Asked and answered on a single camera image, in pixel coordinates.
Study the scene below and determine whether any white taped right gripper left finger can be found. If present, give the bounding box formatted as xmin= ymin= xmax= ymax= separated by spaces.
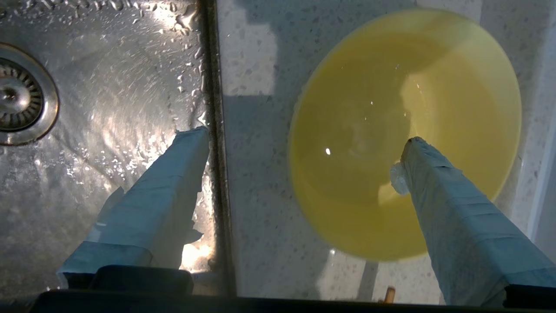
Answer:
xmin=56 ymin=126 xmax=211 ymax=290

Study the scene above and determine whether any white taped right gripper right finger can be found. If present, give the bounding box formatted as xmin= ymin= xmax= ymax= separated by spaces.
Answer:
xmin=390 ymin=137 xmax=556 ymax=307

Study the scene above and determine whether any yellow plastic bowl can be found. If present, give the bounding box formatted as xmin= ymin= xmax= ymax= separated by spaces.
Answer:
xmin=288 ymin=8 xmax=523 ymax=262

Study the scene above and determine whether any stainless steel sink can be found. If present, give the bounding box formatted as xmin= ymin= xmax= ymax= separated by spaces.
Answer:
xmin=0 ymin=0 xmax=226 ymax=300

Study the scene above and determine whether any round metal drain strainer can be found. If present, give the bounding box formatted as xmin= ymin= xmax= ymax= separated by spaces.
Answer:
xmin=0 ymin=43 xmax=60 ymax=146

